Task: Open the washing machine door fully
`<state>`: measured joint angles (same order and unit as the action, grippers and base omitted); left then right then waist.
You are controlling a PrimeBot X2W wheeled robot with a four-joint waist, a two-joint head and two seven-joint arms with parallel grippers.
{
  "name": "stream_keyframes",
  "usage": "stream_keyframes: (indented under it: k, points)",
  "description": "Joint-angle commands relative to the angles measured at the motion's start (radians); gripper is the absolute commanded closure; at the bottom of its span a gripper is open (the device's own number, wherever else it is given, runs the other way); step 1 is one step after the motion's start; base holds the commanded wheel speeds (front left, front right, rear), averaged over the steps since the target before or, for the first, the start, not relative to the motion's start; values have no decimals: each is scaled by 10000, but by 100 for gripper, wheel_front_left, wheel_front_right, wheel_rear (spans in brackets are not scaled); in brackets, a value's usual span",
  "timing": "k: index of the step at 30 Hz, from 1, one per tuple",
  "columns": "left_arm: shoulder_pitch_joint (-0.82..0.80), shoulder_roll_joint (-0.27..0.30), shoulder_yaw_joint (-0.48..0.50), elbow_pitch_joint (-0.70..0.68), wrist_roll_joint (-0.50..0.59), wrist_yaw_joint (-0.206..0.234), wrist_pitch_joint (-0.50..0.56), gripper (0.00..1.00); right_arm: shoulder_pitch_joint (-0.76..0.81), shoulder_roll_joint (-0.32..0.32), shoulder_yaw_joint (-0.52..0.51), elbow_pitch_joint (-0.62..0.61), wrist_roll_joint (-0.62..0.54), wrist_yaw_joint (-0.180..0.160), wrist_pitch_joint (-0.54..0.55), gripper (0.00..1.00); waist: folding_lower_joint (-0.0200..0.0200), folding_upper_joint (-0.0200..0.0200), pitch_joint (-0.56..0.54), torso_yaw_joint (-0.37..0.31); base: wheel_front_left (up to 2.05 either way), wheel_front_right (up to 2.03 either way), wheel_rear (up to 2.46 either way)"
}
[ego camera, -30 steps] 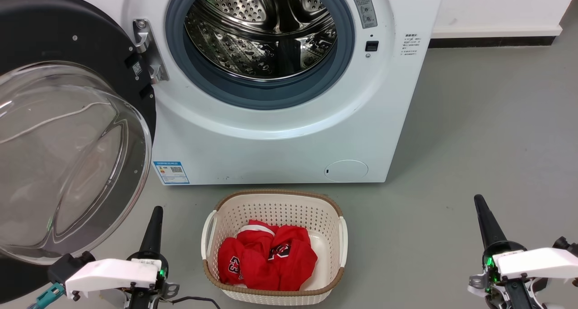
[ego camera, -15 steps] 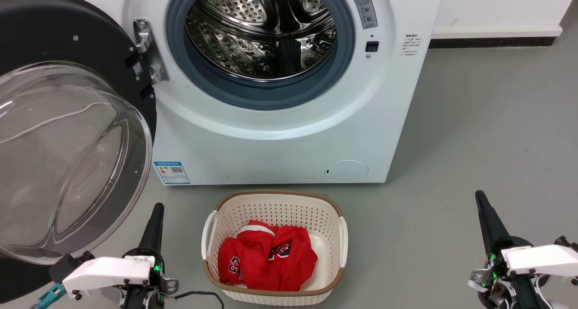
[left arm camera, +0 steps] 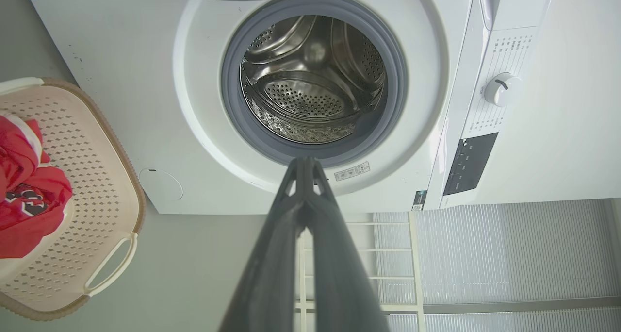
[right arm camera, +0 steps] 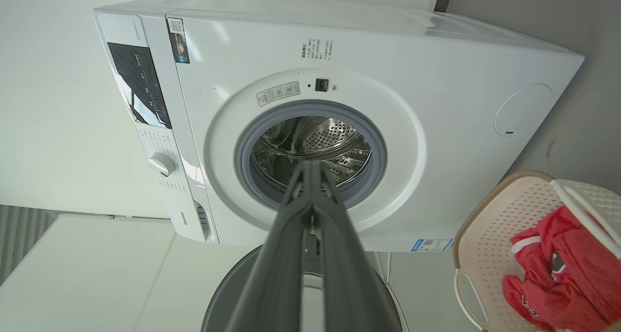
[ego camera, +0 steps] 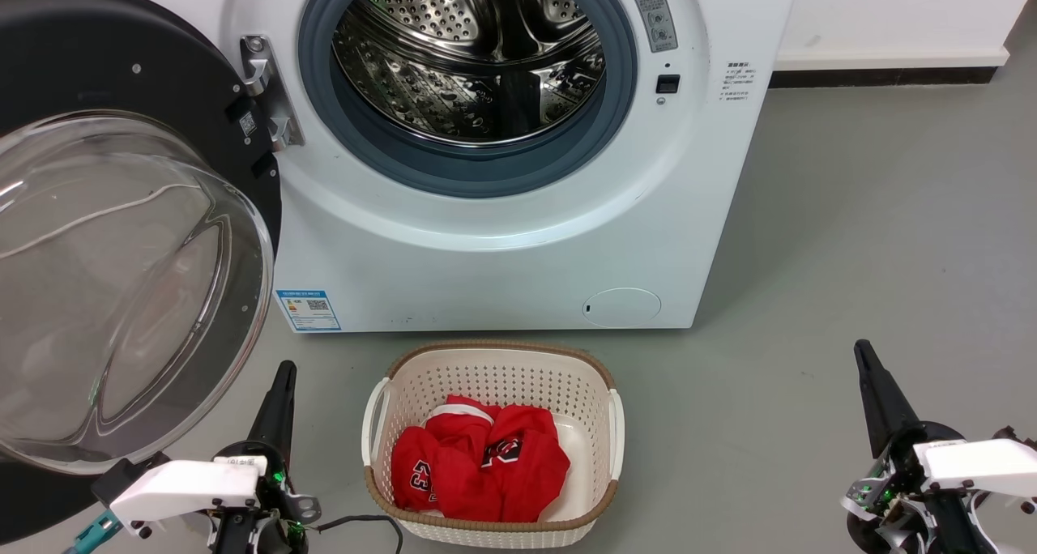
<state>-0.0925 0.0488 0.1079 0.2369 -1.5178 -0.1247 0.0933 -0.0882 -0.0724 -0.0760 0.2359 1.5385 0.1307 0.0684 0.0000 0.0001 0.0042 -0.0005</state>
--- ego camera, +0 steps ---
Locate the cream perforated laundry basket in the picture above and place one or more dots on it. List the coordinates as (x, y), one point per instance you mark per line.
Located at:
(502, 376)

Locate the black round glass washer door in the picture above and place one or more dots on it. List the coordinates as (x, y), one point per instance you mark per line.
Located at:
(81, 52)

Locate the blue energy label sticker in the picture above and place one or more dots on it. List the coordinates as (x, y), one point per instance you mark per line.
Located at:
(309, 310)

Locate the black door latch slot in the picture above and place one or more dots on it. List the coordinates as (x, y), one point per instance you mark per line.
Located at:
(667, 83)

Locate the red sports jersey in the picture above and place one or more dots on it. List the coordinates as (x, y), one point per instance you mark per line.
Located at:
(518, 473)

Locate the silver metal door hinge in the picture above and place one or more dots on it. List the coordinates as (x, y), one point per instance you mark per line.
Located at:
(271, 92)

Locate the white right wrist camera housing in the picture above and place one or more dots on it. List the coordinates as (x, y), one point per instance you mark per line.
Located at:
(980, 465)

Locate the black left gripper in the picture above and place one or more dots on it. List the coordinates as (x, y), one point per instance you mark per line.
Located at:
(279, 505)

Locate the white front-load washing machine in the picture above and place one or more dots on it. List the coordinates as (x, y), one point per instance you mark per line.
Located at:
(486, 279)

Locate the small printed text label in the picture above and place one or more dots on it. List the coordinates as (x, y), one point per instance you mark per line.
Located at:
(738, 83)

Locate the grey warning sticker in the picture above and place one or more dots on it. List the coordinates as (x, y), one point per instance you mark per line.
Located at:
(653, 15)

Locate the round white filter cover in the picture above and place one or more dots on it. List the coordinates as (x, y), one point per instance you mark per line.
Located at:
(622, 308)

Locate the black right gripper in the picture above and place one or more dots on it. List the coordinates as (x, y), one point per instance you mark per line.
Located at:
(903, 461)

